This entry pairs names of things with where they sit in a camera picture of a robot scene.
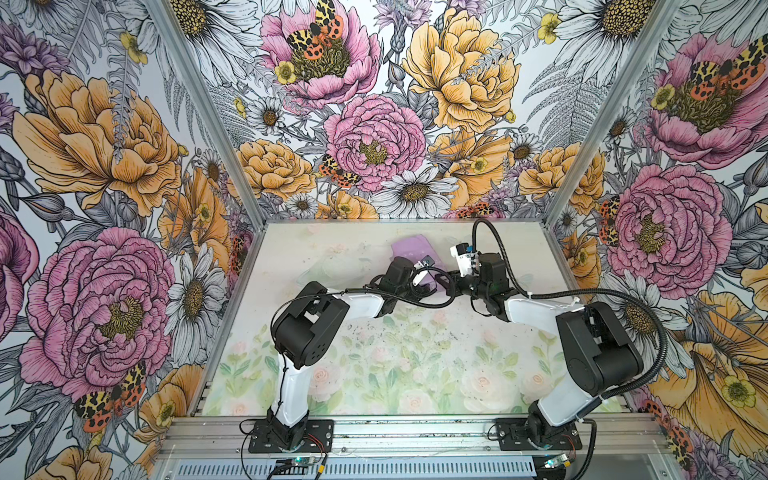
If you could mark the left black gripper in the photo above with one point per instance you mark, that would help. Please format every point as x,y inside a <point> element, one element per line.
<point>417,292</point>

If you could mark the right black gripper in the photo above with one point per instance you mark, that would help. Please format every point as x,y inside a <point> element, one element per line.
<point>456,277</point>

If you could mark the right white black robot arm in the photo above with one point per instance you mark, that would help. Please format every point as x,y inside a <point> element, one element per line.
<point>597,350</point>

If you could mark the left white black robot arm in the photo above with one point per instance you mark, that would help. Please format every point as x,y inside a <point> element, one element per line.
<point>302,332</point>

